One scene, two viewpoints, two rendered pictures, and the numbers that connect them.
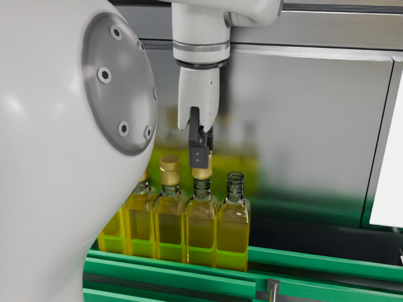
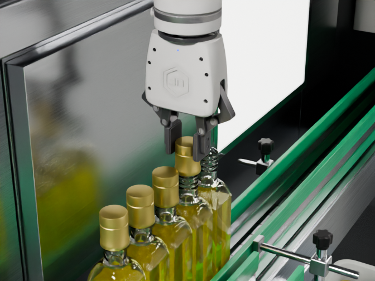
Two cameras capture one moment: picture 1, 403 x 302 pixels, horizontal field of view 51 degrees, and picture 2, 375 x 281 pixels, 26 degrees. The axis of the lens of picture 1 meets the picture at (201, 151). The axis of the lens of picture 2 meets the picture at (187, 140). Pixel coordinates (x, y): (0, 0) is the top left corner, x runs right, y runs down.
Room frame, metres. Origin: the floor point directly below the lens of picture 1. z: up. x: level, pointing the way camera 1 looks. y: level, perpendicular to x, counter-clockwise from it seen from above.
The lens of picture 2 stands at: (0.32, 0.92, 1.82)
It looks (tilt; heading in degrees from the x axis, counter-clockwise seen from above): 26 degrees down; 288
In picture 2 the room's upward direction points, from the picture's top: straight up
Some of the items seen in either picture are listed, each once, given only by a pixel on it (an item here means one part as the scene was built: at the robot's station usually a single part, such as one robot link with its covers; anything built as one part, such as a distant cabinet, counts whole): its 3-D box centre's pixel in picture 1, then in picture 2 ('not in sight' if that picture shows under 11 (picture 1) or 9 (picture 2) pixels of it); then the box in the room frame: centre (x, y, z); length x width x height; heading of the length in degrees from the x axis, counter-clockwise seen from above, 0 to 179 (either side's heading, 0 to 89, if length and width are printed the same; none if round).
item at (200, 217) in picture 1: (201, 244); (187, 263); (0.63, 0.00, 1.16); 0.06 x 0.06 x 0.21; 78
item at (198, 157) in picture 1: (197, 152); (208, 137); (0.59, 0.01, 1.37); 0.03 x 0.03 x 0.07; 78
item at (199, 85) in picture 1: (201, 89); (187, 64); (0.63, 0.00, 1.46); 0.10 x 0.07 x 0.11; 168
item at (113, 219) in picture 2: not in sight; (114, 227); (0.66, 0.17, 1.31); 0.04 x 0.04 x 0.04
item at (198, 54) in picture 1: (201, 48); (186, 17); (0.63, 0.00, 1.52); 0.09 x 0.08 x 0.03; 168
